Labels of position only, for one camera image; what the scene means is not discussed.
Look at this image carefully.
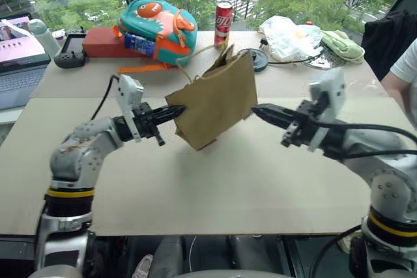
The black power cord with plug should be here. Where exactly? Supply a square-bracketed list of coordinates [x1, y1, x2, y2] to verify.
[259, 39, 324, 65]

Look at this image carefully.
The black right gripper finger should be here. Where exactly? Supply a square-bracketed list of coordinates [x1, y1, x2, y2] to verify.
[257, 103, 301, 121]
[250, 105, 296, 130]

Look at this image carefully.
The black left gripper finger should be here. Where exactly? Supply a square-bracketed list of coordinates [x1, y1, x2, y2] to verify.
[154, 112, 182, 126]
[152, 105, 188, 119]

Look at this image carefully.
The white plastic bag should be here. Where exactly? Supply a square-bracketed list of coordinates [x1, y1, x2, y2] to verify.
[258, 15, 324, 63]

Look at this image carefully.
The black round kettle base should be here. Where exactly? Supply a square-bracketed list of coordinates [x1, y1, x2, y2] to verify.
[239, 48, 270, 74]

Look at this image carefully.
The blue snack packet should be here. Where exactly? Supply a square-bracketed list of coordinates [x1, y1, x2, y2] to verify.
[124, 32, 157, 55]

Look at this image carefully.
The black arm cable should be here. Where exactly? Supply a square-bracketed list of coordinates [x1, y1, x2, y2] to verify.
[90, 76, 120, 121]
[311, 119, 417, 158]

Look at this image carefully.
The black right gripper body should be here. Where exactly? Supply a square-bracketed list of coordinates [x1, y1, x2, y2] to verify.
[280, 100, 327, 148]

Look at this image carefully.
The silver round metal plate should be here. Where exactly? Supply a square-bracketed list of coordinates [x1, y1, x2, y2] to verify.
[300, 44, 347, 71]

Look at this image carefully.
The thin white cable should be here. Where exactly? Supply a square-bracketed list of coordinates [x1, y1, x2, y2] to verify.
[190, 235, 199, 273]

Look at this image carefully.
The white t-shirt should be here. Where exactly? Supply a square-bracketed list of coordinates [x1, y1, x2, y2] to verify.
[389, 38, 417, 89]

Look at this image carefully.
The black jacket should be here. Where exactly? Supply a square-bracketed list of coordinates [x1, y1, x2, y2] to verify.
[361, 8, 417, 83]

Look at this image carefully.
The grey laptop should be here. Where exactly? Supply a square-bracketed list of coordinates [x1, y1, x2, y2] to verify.
[0, 12, 53, 111]

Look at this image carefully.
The teal dinosaur backpack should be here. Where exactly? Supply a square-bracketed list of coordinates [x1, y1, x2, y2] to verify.
[111, 0, 199, 74]

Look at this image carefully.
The red cola can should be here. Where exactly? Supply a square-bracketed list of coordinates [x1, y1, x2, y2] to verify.
[214, 1, 234, 50]

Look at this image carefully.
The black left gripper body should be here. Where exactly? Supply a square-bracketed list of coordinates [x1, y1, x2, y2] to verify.
[131, 102, 165, 148]

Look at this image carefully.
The white and green water bottle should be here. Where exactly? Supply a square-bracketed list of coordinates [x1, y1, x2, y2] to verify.
[27, 18, 61, 58]

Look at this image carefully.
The brown paper bag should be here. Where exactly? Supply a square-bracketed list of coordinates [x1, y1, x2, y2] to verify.
[164, 43, 259, 152]

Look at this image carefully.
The red rectangular box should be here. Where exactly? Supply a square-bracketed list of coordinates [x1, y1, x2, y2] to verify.
[81, 27, 132, 59]

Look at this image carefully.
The white shoe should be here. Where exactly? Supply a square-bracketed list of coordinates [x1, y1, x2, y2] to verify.
[133, 253, 154, 278]

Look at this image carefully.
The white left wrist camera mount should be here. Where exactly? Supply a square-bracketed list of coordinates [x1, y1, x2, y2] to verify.
[116, 74, 145, 143]

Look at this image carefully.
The light green cloth pouch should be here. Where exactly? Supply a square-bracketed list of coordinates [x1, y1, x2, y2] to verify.
[320, 29, 366, 64]

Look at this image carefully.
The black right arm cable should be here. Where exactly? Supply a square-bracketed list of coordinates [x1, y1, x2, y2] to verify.
[311, 119, 417, 158]

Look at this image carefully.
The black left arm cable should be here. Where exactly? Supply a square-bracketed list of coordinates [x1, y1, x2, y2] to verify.
[90, 76, 120, 121]

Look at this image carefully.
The black handheld controller with screen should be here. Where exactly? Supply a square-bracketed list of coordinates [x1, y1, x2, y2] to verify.
[53, 28, 90, 70]

